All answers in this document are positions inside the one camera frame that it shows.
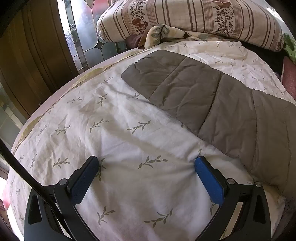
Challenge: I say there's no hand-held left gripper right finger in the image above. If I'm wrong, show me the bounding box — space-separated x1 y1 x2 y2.
194 156 271 241

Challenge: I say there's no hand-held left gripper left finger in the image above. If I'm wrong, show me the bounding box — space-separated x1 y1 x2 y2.
24 156 100 241

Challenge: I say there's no grey-brown padded jacket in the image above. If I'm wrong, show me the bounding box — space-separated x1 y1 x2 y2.
121 50 296 197

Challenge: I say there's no white leaf-print quilt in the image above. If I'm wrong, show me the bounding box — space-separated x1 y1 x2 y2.
7 40 296 241

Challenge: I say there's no pink bolster pillow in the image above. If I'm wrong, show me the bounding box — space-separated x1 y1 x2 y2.
280 57 296 98

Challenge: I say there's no stained glass window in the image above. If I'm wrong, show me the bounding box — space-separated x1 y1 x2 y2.
57 0 127 71

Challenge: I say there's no dark maroon cloth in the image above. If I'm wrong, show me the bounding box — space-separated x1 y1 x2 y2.
125 34 147 49

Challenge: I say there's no green checked blanket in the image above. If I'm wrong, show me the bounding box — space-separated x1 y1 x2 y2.
282 34 296 65

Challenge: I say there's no striped floral pillow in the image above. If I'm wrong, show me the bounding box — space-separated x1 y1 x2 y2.
96 0 284 51

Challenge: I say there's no black cable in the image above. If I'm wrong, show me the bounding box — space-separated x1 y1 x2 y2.
0 139 70 241

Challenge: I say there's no brown wooden door frame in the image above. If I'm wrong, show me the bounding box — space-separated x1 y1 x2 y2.
0 0 80 118

